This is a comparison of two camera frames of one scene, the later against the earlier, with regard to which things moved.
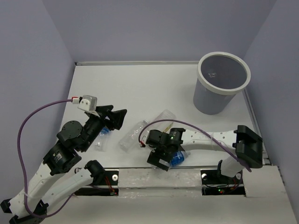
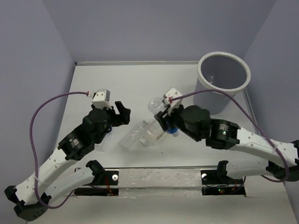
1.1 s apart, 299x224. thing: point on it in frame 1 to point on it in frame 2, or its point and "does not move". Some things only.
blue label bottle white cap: [179, 158] to [155, 105]
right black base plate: [210, 177] does not move
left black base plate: [111, 178] does not move
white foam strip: [157, 182] does not move
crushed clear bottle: [126, 141] does not move
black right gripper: [154, 158] to [173, 112]
